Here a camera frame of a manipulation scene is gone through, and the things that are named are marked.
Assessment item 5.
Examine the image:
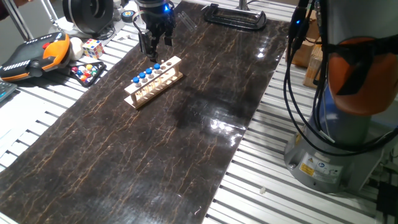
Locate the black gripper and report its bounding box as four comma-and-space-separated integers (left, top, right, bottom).
134, 1, 177, 63

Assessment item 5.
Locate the blue capped glass test tube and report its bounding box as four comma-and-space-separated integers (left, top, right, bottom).
138, 72, 147, 96
152, 63, 162, 88
145, 67, 154, 91
132, 76, 141, 100

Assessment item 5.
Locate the operator forearm dark red sleeve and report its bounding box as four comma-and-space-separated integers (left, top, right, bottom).
0, 2, 16, 22

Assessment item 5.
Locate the clear empty test tube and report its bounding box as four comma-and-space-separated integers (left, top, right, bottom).
177, 12, 194, 33
182, 11, 199, 30

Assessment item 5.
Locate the wooden test tube rack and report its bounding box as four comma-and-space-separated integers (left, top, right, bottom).
123, 55, 184, 110

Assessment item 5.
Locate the round black puck with logo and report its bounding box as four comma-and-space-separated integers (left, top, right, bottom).
120, 9, 138, 24

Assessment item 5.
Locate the small white container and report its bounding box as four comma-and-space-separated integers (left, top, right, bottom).
112, 0, 124, 21

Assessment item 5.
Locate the black triangular ball tray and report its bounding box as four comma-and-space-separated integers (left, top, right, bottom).
68, 60, 108, 88

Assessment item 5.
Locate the colourful puzzle cube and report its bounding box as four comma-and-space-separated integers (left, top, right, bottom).
81, 38, 105, 60

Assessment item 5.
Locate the white round ball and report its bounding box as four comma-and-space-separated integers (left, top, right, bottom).
68, 36, 84, 62

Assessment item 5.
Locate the black filament spool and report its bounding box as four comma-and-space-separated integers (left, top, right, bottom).
61, 0, 115, 35

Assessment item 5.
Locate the thin metal rod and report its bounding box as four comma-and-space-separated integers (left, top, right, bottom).
39, 0, 60, 28

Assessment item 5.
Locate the dark marble pattern mat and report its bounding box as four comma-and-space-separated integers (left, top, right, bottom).
0, 0, 292, 224

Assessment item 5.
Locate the orange and black teach pendant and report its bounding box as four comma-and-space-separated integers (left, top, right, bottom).
0, 30, 72, 82

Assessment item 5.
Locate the brown cardboard box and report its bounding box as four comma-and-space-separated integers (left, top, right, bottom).
291, 36, 321, 68

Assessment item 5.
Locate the light wooden block stack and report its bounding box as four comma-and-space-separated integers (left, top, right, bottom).
303, 45, 326, 90

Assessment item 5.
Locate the black computer keyboard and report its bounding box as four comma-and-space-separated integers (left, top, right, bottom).
0, 80, 18, 103

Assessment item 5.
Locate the flat ribbon cable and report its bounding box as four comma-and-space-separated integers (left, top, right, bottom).
132, 10, 149, 34

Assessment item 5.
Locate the black rectangular frame base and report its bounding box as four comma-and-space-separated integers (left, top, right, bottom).
203, 2, 268, 32

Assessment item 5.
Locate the black cable connector with light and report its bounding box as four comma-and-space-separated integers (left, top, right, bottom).
289, 6, 308, 52

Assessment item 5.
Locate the aluminium frame post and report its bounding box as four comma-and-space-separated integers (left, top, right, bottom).
1, 0, 34, 42

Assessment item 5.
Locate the black cable strap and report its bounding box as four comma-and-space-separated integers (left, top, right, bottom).
326, 34, 398, 96

